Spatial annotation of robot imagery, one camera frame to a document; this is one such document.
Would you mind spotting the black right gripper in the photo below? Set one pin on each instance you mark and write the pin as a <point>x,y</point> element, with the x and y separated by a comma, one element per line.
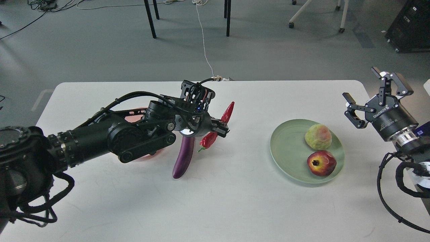
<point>389,118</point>

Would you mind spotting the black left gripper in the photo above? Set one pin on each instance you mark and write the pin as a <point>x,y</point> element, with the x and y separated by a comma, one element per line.
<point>201,124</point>

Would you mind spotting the red chili pepper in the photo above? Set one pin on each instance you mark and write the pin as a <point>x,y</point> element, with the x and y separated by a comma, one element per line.
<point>210,138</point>

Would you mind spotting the purple eggplant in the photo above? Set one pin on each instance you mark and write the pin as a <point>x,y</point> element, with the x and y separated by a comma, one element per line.
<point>184,157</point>

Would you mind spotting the green yellow peach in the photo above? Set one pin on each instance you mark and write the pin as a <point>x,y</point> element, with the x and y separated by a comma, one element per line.
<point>318,137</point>

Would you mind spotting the red pomegranate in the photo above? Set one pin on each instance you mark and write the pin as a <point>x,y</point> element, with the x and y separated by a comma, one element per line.
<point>321,163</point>

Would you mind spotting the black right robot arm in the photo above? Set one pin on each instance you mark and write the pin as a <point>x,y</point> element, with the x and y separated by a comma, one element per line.
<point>412,173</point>

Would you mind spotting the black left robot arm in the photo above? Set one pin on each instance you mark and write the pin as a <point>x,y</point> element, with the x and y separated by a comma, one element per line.
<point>33,165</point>

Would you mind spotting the green plate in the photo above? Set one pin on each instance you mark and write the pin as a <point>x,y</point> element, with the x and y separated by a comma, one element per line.
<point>290,151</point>

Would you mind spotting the black equipment case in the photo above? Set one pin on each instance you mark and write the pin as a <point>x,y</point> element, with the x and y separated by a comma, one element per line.
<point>410,31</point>

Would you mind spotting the white chair base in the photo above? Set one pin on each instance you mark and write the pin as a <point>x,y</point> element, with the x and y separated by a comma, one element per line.
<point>337,8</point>

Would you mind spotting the pink plate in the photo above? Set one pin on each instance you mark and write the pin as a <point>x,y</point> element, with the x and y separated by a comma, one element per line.
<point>146,136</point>

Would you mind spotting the black table legs right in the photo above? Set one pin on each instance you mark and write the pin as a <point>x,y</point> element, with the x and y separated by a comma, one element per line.
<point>227,15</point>

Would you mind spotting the black table legs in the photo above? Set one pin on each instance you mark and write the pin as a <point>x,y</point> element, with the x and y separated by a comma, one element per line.
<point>149,16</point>
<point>227,15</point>

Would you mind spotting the black table legs left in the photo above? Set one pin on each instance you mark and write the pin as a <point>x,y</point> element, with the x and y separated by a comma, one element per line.
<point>149,16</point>

